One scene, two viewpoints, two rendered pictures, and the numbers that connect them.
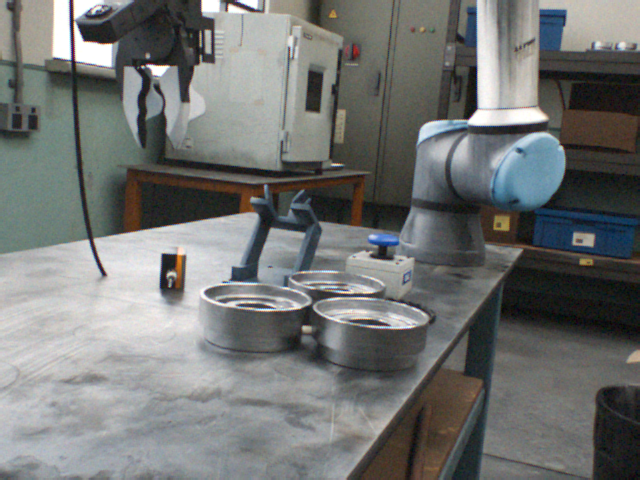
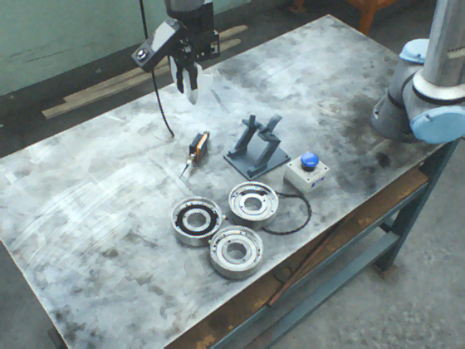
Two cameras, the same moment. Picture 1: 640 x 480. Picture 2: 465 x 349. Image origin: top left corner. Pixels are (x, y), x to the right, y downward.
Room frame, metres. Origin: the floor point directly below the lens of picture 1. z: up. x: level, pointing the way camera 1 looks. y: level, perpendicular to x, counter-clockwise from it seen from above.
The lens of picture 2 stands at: (0.15, -0.28, 1.65)
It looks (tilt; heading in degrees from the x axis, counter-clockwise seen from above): 48 degrees down; 27
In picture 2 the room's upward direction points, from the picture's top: 4 degrees clockwise
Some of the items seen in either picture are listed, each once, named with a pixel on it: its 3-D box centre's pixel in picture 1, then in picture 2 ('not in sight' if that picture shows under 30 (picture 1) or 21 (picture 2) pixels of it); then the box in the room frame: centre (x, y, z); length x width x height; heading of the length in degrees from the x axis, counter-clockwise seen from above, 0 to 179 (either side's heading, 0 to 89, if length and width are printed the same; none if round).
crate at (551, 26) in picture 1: (514, 34); not in sight; (4.27, -0.99, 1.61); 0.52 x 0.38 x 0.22; 73
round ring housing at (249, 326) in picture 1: (254, 316); (197, 222); (0.67, 0.05, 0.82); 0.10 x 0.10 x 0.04
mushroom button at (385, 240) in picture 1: (382, 253); (308, 164); (0.92, -0.08, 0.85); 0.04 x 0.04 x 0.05
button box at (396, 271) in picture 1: (381, 272); (308, 171); (0.92, -0.08, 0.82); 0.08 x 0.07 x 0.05; 160
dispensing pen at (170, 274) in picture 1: (169, 271); (193, 153); (0.83, 0.17, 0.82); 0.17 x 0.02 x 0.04; 10
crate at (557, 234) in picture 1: (585, 230); not in sight; (4.09, -1.48, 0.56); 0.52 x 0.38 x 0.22; 67
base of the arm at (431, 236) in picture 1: (443, 229); (406, 108); (1.24, -0.21, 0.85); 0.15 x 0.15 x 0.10
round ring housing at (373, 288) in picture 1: (335, 299); (252, 206); (0.77, -0.02, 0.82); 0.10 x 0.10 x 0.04
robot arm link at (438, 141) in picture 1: (453, 160); (423, 71); (1.23, -0.21, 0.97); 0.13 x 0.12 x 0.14; 29
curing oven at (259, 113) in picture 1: (263, 99); not in sight; (3.34, 0.31, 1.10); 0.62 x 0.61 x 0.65; 160
